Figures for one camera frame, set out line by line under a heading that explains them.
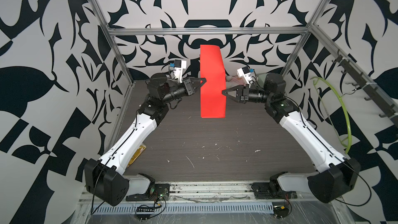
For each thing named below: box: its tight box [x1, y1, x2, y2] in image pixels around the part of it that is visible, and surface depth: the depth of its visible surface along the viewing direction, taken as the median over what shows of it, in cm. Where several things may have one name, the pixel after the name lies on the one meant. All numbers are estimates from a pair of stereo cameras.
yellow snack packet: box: [126, 143, 147, 168], surface depth 88 cm
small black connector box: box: [273, 204, 290, 219], surface depth 73 cm
